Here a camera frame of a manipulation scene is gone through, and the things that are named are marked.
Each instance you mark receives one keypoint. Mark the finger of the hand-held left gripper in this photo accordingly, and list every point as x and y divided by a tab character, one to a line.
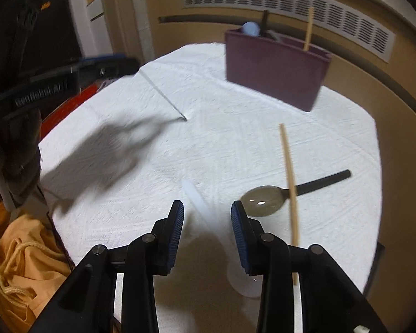
114	64

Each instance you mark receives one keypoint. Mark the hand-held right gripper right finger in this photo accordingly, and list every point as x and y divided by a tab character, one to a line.
241	239

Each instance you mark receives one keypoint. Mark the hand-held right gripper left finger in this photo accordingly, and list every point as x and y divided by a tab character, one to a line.
175	236

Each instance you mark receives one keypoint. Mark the white plastic soup spoon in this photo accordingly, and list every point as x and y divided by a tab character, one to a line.
197	201

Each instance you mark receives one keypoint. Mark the wooden chopstick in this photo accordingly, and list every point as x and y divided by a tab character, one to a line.
309	27
291	184

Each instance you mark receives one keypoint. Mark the blue-grey plastic spoon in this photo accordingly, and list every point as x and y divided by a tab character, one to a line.
251	28

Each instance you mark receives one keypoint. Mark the maroon plastic utensil container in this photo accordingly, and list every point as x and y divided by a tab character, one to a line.
274	73

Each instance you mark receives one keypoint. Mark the white cabinet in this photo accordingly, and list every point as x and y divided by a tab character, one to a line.
93	10

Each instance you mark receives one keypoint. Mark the white textured table cloth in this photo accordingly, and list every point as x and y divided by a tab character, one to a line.
180	152

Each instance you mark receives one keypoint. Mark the long white vent grille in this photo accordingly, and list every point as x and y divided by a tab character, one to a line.
298	10

